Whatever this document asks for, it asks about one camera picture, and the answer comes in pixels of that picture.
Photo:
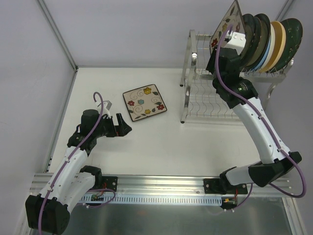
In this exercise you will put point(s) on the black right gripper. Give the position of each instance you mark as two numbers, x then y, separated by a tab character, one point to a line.
227	55

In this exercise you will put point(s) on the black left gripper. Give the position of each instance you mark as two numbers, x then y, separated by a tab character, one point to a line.
115	126

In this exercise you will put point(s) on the grey reindeer plate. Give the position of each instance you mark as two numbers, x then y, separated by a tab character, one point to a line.
254	44

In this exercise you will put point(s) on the square floral plate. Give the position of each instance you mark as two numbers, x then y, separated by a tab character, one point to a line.
144	102
232	17

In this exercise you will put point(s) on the striped rim round plate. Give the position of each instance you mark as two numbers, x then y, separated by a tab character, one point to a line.
249	33

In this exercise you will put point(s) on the cream bear plate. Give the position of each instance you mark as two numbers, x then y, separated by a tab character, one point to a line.
269	49

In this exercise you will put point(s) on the brown rimmed cream plate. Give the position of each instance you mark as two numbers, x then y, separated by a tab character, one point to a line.
263	44

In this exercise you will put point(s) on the yellow bear plate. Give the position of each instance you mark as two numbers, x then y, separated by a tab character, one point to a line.
278	46

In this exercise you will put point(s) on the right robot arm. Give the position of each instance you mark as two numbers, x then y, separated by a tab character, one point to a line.
276	159

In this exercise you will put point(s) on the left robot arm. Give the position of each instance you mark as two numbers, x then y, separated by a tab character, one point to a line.
50	210

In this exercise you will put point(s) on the metal dish rack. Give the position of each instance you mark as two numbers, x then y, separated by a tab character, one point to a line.
201	102

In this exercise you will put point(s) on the dark green floral plate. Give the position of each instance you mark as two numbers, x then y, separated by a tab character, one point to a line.
294	33

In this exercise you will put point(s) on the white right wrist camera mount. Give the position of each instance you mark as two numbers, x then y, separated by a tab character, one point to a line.
235	40

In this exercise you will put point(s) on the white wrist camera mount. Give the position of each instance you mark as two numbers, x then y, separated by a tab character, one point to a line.
106	108
235	40

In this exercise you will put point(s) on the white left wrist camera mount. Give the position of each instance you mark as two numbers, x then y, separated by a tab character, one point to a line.
106	108

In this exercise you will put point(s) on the aluminium mounting rail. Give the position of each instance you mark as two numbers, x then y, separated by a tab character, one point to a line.
170	185

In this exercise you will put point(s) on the white slotted cable duct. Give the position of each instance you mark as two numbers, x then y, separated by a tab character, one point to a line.
152	199

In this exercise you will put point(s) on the aluminium frame post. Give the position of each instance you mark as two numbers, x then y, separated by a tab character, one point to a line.
52	24

